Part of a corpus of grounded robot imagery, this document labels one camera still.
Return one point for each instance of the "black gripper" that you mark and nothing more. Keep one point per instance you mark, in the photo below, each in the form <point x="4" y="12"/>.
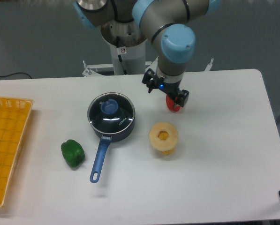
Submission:
<point x="154" y="81"/>

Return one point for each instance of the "glass pot lid blue knob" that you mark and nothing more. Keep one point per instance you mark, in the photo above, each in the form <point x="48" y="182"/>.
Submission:
<point x="111" y="113"/>

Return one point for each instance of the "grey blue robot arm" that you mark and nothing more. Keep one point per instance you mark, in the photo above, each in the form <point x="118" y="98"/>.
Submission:
<point x="149" y="37"/>

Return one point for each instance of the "red bell pepper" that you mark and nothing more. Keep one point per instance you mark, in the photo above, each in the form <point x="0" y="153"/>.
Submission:
<point x="172" y="106"/>

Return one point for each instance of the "dark blue saucepan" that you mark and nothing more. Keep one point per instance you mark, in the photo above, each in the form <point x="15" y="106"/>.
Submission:
<point x="105" y="141"/>

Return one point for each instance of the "green bell pepper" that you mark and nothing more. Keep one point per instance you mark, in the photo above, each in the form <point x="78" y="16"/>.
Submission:
<point x="73" y="153"/>

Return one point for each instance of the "yellow woven basket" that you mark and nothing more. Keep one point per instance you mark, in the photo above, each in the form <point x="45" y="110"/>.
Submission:
<point x="14" y="116"/>

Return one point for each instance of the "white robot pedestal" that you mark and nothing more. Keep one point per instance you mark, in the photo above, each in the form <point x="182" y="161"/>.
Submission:
<point x="127" y="48"/>

